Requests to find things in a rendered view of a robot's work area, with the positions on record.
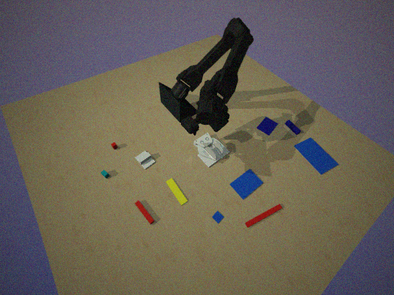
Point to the blue flat rectangular plate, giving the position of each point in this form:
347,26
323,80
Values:
316,155

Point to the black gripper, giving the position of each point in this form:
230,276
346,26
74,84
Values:
191,125

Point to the yellow flat bar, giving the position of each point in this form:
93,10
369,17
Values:
177,192

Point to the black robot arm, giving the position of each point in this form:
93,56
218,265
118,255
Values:
236,37

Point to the small blue square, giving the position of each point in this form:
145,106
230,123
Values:
217,216

